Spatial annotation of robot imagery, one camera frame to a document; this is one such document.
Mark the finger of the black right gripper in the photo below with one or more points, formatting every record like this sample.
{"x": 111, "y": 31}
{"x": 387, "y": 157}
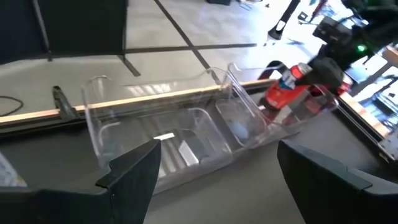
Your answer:
{"x": 303, "y": 79}

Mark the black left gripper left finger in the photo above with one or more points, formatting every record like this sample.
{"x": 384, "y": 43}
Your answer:
{"x": 130, "y": 186}

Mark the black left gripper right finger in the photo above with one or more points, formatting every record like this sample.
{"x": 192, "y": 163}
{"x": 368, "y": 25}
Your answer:
{"x": 326, "y": 193}

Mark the red cola can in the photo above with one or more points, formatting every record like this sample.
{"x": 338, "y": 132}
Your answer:
{"x": 346, "y": 84}

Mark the red Fanta soda can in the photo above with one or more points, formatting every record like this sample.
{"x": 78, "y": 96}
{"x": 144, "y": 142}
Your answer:
{"x": 280, "y": 93}

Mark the clear plastic bin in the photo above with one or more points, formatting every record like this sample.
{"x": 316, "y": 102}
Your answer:
{"x": 140, "y": 124}
{"x": 245, "y": 115}

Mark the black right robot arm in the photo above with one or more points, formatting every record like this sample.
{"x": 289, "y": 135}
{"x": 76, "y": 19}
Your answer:
{"x": 373, "y": 18}

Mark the black table clamp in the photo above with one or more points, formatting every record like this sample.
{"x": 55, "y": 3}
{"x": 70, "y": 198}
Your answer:
{"x": 263, "y": 72}
{"x": 63, "y": 104}

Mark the person's leg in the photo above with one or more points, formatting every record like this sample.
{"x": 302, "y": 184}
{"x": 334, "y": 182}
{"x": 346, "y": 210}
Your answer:
{"x": 287, "y": 12}

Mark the black floor tape strip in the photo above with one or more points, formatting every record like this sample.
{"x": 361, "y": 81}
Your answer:
{"x": 183, "y": 35}
{"x": 217, "y": 46}

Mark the black folding partition screen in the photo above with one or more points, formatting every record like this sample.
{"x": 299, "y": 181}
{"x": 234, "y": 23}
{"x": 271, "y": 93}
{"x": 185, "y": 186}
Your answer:
{"x": 77, "y": 25}

